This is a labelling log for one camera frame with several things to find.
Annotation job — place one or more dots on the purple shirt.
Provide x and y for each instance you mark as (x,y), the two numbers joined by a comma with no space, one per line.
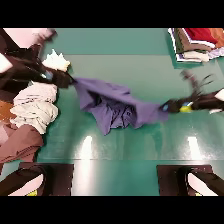
(113,100)

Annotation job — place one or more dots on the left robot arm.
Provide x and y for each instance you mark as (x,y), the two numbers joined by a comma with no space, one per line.
(23,68)

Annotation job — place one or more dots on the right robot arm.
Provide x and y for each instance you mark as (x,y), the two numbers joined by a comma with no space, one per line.
(206,100)

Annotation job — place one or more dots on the pale green garment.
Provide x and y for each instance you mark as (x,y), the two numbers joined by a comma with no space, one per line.
(37,116)

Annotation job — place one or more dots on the white garment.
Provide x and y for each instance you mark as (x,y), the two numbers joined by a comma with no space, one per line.
(193,56)
(56,61)

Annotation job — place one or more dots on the pale pink garment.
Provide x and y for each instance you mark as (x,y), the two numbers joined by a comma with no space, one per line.
(37,92)

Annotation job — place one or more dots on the mauve brown garment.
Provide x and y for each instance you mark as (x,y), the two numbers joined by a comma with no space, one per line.
(20,143)

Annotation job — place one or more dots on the orange garment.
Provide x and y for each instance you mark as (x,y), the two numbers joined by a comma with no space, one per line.
(5,111)
(218,35)

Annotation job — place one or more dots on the red garment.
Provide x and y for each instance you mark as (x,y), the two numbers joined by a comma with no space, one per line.
(200,34)

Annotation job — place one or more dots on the lavender garment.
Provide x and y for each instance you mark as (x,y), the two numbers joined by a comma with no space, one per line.
(217,52)

